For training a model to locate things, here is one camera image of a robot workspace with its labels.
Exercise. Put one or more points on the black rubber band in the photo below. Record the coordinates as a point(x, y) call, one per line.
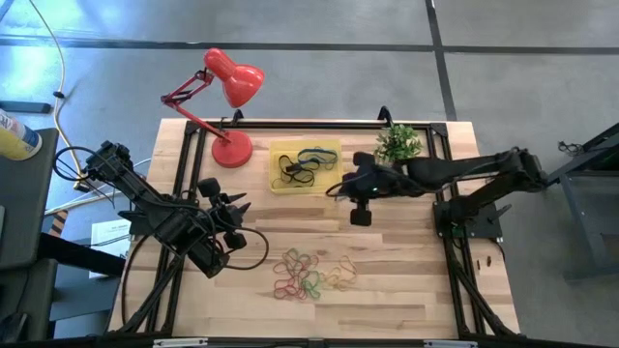
point(314, 179)
point(279, 162)
point(290, 186)

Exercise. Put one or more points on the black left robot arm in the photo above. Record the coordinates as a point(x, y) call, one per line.
point(145, 198)

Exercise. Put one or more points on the white paper sheet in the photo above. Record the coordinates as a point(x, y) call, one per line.
point(109, 237)

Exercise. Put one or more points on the yellow blue cylindrical canister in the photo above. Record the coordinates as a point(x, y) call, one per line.
point(17, 140)

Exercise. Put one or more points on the silver bracket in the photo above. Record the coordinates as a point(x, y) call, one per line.
point(450, 344)
point(179, 342)

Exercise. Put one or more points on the small dark brown rubber band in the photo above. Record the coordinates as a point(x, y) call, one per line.
point(292, 167)

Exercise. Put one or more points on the dark grey metal cart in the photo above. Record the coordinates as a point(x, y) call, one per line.
point(580, 162)

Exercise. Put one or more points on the red desk lamp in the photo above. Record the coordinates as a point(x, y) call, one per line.
point(232, 150)

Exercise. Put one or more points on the black flat bar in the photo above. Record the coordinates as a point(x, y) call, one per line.
point(24, 107)

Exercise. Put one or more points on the yellow translucent plastic bin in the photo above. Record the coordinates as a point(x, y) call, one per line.
point(331, 186)

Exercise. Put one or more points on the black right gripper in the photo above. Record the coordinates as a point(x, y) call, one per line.
point(372, 183)

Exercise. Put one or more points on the small green potted plant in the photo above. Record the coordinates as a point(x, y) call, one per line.
point(399, 142)

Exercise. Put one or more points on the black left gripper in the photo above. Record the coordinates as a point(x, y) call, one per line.
point(225, 222)

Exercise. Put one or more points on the black aluminium table frame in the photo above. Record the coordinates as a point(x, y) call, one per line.
point(314, 124)

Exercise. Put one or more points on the yellow rubber band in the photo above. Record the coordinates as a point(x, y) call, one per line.
point(355, 266)
point(353, 282)
point(324, 282)
point(338, 288)

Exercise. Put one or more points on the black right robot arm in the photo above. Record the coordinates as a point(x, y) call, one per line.
point(459, 169)

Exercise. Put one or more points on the green rubber band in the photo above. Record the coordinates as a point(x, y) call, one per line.
point(304, 263)
point(290, 252)
point(309, 274)
point(314, 295)

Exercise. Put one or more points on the black triangular bracket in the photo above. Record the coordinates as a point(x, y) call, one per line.
point(237, 117)
point(385, 116)

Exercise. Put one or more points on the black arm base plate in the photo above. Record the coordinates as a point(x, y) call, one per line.
point(483, 227)
point(135, 227)

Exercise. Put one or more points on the yellow black striped post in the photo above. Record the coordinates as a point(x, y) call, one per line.
point(59, 223)

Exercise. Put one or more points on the dark grey side table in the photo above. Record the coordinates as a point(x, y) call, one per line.
point(24, 217)

